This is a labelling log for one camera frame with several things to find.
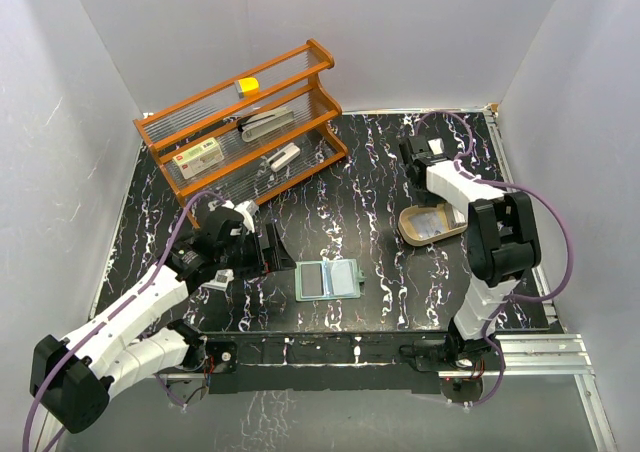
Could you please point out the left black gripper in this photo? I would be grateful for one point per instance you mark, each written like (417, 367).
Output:
(273, 258)

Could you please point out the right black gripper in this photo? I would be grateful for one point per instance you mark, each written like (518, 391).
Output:
(426, 200)

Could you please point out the dark striped credit card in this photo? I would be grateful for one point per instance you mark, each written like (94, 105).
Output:
(311, 280)

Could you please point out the green card holder wallet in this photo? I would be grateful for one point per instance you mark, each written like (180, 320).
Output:
(342, 279)

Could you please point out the beige card tray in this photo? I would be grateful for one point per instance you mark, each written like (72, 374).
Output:
(408, 233)

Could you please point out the white blue patterned card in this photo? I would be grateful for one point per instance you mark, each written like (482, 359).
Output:
(428, 225)

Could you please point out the stack of cards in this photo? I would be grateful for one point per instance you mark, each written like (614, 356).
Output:
(456, 218)

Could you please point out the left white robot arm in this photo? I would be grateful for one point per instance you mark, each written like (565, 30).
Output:
(74, 378)

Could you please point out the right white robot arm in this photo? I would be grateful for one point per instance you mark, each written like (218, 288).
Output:
(502, 245)

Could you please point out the white paper card with code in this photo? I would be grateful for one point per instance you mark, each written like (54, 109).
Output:
(220, 281)

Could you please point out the small white stapler remover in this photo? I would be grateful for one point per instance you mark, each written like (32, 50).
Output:
(283, 157)

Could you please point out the orange wooden three-tier rack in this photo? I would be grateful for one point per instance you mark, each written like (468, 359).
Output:
(289, 80)

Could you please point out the white staples box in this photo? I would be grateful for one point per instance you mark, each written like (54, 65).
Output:
(198, 158)

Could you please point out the grey black stapler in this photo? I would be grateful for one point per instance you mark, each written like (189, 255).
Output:
(255, 126)

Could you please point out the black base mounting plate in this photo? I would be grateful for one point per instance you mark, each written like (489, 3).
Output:
(341, 361)

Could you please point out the yellow grey tape measure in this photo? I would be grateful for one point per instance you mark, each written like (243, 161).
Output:
(247, 86)

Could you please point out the aluminium frame rail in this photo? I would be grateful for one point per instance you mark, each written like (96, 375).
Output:
(529, 354)

